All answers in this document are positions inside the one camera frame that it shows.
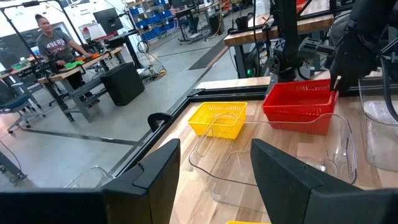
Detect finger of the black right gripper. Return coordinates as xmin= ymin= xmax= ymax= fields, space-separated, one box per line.
xmin=339 ymin=79 xmax=354 ymax=95
xmin=333 ymin=75 xmax=343 ymax=93

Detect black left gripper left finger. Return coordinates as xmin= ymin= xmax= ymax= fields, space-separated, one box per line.
xmin=101 ymin=138 xmax=182 ymax=224

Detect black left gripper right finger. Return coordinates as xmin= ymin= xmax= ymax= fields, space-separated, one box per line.
xmin=249 ymin=138 xmax=324 ymax=224

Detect red plastic mesh basket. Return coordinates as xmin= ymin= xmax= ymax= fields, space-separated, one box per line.
xmin=261 ymin=78 xmax=340 ymax=116
xmin=265 ymin=93 xmax=338 ymax=136

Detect clear plastic bin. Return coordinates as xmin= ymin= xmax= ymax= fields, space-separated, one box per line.
xmin=63 ymin=165 xmax=114 ymax=190
xmin=358 ymin=77 xmax=398 ymax=173
xmin=188 ymin=112 xmax=359 ymax=214

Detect yellow plastic mesh basket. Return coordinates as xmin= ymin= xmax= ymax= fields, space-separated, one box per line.
xmin=187 ymin=101 xmax=248 ymax=140

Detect shelf with blue bins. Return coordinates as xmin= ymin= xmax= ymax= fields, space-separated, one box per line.
xmin=127 ymin=0 xmax=175 ymax=43

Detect wooden table with black legs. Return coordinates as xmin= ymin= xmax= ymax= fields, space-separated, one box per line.
xmin=223 ymin=13 xmax=335 ymax=79

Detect black computer tower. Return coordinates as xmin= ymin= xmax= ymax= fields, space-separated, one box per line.
xmin=242 ymin=46 xmax=272 ymax=79

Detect black cabinet box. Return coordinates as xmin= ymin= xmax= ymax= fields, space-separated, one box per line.
xmin=99 ymin=62 xmax=146 ymax=107

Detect black bucket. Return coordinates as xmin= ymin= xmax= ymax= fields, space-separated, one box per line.
xmin=234 ymin=15 xmax=250 ymax=32

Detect black floor mat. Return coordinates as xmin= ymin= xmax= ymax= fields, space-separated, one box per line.
xmin=187 ymin=38 xmax=229 ymax=71

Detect wooden workbench with grey legs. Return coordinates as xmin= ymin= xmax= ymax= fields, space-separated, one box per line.
xmin=37 ymin=46 xmax=126 ymax=123

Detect orange plastic item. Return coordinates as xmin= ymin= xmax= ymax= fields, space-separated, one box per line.
xmin=75 ymin=52 xmax=101 ymax=62

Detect green plastic item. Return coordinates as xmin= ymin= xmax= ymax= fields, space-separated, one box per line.
xmin=63 ymin=59 xmax=85 ymax=70

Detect black standing desk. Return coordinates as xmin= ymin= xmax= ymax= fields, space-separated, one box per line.
xmin=103 ymin=29 xmax=146 ymax=70

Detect blue office chair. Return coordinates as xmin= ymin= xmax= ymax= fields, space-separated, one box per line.
xmin=0 ymin=80 xmax=47 ymax=135

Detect person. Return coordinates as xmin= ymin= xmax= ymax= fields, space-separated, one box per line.
xmin=34 ymin=13 xmax=101 ymax=108

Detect black monitor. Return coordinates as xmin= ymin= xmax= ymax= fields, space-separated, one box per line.
xmin=93 ymin=7 xmax=124 ymax=35

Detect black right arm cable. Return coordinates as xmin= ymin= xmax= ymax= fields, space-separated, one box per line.
xmin=379 ymin=55 xmax=398 ymax=123

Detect black frame clamp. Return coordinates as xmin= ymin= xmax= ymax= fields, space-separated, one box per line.
xmin=147 ymin=111 xmax=174 ymax=133

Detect black overhead rig frame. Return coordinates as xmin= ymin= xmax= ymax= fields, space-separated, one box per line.
xmin=0 ymin=0 xmax=85 ymax=63

